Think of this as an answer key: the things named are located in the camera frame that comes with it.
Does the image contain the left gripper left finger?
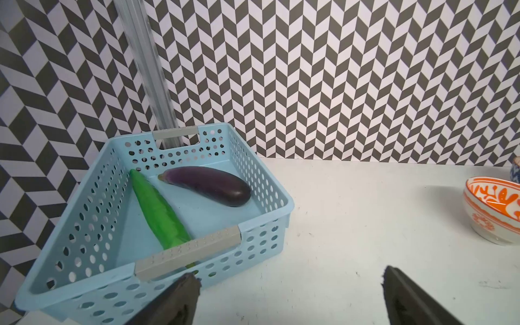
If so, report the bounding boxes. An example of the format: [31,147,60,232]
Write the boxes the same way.
[127,273,202,325]

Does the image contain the dark purple eggplant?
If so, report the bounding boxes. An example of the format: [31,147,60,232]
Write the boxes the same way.
[158,166,251,207]

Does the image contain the green cucumber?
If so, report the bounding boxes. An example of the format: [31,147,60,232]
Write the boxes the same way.
[129,169,192,250]

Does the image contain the orange white patterned bowl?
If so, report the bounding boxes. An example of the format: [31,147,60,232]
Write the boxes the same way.
[463,176,519,246]

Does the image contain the light blue perforated basket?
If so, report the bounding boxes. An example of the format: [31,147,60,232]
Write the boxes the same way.
[14,123,294,324]

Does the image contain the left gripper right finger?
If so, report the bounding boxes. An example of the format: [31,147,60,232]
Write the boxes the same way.
[382,265,462,325]

